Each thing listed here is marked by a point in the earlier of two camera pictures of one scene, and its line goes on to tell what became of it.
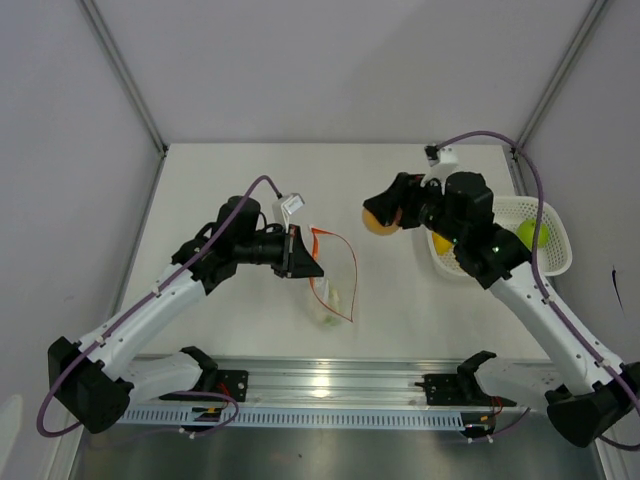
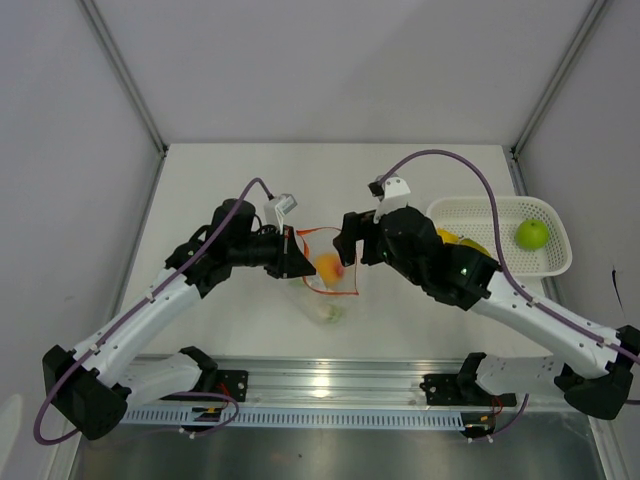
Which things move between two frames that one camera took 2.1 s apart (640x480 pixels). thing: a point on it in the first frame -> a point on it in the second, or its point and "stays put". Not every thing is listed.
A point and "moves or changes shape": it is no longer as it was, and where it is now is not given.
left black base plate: [232, 383] stays put
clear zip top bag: [332, 295] moves or changes shape
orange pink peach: [376, 227] moves or changes shape
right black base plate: [461, 389] stays put
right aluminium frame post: [517, 153] stays put
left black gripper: [295, 260] stays put
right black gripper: [404, 192] -> [358, 227]
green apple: [526, 231] stays put
